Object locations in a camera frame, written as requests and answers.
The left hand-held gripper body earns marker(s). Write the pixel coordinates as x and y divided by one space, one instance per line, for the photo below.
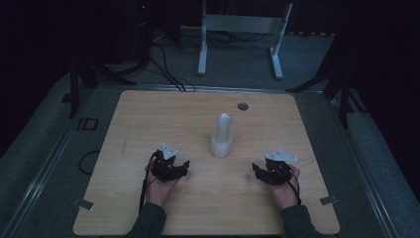
165 168

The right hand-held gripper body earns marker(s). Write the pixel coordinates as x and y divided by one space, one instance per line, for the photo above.
280 168

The person's left hand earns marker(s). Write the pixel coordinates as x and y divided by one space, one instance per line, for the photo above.
160 191

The person's right hand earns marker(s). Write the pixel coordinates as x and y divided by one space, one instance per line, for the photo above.
285 195

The grey tape strip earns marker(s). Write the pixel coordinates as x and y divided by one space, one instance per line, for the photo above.
329 200
84 204

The black tripod stand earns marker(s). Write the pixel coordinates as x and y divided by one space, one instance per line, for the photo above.
343 99
74 89

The white power strip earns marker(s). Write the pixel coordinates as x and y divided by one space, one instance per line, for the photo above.
310 33

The dark equipment cabinet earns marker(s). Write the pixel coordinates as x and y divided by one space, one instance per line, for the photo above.
138 29

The white metal stand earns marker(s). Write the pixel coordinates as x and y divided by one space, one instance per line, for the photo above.
242 23

